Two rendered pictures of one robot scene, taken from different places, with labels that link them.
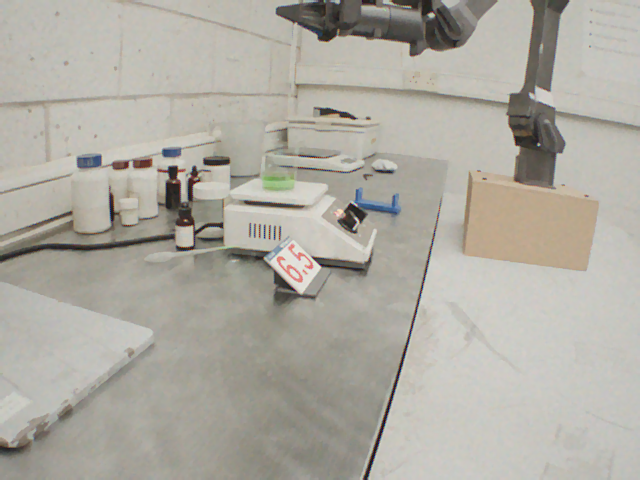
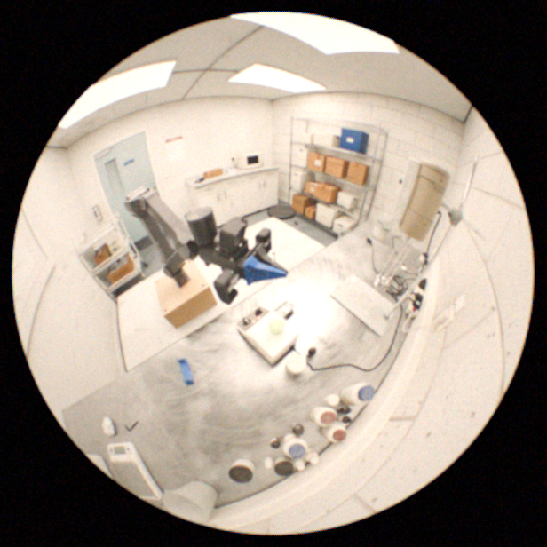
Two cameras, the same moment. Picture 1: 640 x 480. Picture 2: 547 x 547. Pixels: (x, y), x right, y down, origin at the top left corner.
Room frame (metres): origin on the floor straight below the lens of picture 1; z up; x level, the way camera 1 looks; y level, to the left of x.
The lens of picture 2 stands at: (0.85, 0.17, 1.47)
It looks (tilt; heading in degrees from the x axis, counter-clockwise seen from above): 47 degrees down; 215
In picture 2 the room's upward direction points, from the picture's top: straight up
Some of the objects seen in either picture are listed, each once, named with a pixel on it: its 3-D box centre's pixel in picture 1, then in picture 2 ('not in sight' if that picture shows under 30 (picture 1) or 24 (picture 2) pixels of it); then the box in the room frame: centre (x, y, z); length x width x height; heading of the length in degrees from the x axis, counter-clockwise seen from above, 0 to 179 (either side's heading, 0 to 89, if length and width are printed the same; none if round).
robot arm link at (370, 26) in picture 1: (356, 18); (236, 257); (0.69, -0.04, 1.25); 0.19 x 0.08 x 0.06; 10
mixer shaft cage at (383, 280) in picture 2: not in sight; (395, 261); (0.33, 0.33, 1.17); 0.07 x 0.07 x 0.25
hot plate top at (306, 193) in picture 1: (280, 190); (273, 333); (0.69, 0.06, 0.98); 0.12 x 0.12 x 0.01; 79
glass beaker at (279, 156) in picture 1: (281, 164); (275, 323); (0.67, 0.06, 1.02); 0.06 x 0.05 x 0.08; 106
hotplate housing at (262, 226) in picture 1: (296, 221); (267, 333); (0.69, 0.03, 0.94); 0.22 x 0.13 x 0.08; 79
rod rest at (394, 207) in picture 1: (376, 199); (184, 370); (0.98, -0.11, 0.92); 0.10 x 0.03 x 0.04; 64
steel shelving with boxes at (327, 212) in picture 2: not in sight; (329, 175); (-1.77, -0.56, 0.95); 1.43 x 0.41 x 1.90; 75
